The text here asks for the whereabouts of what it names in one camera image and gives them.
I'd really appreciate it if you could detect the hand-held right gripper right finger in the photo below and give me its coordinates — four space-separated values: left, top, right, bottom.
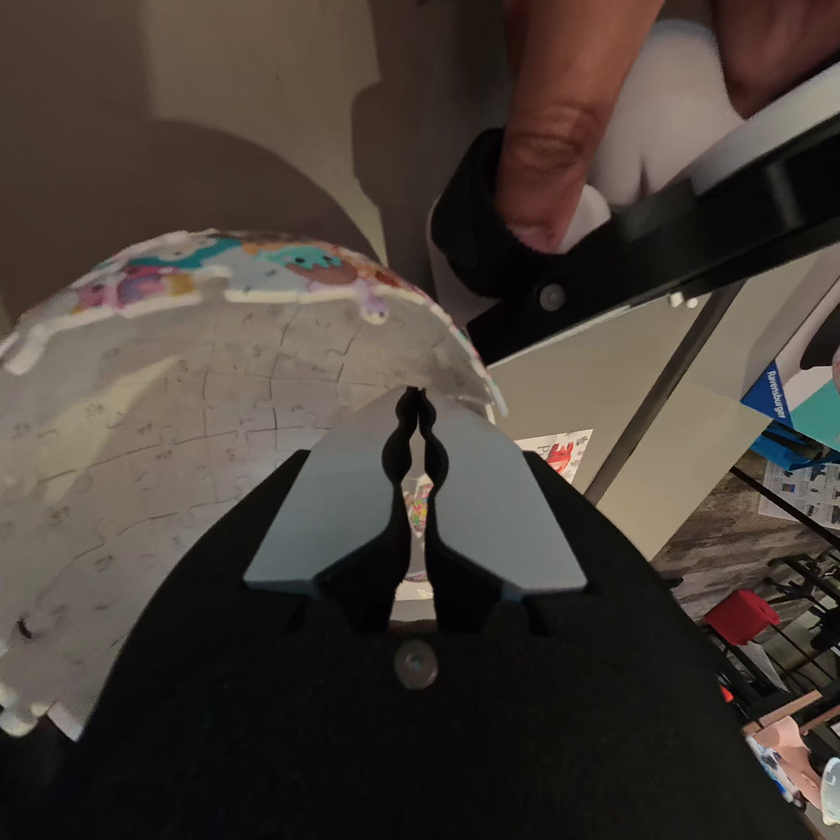
419 387 588 632

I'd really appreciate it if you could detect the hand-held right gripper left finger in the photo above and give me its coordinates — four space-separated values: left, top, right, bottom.
243 387 416 632

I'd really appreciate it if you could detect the colourful puzzle ball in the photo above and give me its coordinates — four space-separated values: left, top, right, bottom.
0 228 509 742

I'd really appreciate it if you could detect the puzzle instruction leaflet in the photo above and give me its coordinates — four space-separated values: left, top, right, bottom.
402 428 595 586

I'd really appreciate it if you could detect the colourful puzzle box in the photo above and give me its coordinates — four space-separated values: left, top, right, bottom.
740 357 840 455

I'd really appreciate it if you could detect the person's left hand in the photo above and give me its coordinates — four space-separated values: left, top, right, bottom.
497 0 840 255

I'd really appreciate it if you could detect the blue bag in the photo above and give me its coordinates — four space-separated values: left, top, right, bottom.
747 427 829 471

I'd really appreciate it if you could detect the red box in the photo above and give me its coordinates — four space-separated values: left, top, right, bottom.
704 588 783 648

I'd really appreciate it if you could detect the black tripod stand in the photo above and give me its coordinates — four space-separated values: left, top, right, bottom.
730 465 840 529

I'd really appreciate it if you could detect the printed paper sheet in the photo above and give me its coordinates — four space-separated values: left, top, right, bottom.
756 453 840 530

